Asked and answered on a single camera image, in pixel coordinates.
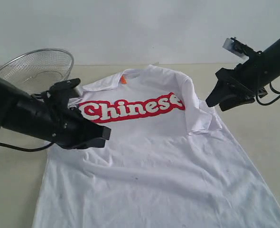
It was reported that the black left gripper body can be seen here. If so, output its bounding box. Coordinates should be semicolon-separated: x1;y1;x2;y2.
19;99;95;150

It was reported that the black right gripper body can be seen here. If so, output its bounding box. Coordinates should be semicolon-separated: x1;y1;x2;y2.
215;53;268;98

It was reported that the white t-shirt red lettering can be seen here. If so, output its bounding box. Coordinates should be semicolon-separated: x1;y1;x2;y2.
33;65;280;228

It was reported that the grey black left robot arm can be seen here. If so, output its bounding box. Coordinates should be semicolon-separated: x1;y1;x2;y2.
0;78;111;151

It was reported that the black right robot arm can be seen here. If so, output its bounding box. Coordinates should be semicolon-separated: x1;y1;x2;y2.
205;38;280;112

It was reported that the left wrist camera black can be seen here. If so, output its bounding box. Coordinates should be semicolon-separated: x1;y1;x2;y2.
41;78;83;108

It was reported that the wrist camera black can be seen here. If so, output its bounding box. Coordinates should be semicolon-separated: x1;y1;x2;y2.
41;78;83;108
223;38;257;59

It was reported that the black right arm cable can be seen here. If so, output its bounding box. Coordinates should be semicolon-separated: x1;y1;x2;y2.
256;82;280;106

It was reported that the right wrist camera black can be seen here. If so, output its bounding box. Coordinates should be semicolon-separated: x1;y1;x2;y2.
223;38;257;59

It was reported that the metal wire mesh basket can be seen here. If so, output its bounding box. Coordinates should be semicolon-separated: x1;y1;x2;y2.
0;48;74;94

